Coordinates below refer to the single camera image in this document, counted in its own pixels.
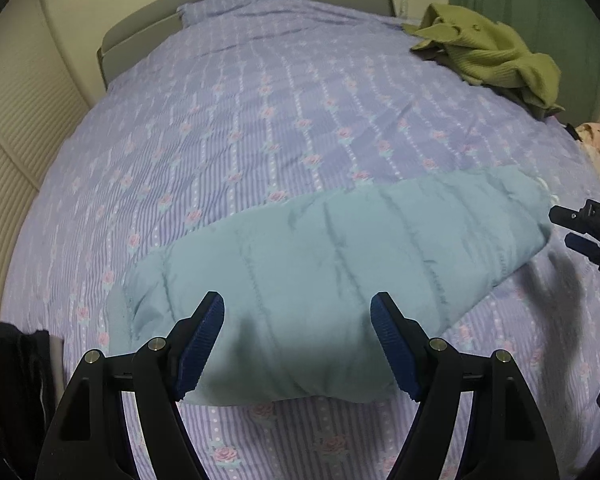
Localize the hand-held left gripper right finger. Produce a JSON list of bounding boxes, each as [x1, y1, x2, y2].
[[370, 291, 561, 480]]

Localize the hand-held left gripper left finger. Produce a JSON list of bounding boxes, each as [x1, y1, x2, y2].
[[34, 291, 226, 480]]

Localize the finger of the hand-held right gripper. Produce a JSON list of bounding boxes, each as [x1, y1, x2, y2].
[[564, 232, 600, 262], [549, 205, 588, 233]]

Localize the light blue puffer jacket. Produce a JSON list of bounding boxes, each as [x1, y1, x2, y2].
[[107, 165, 553, 406]]

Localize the olive green knit sweater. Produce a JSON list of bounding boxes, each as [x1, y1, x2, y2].
[[402, 2, 566, 121]]

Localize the black clothing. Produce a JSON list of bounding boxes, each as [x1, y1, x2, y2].
[[0, 307, 65, 480]]

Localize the purple floral bed cover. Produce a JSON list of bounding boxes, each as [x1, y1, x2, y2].
[[0, 0, 600, 480]]

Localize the purple floral pillow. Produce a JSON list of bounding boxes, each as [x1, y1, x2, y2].
[[177, 0, 312, 27]]

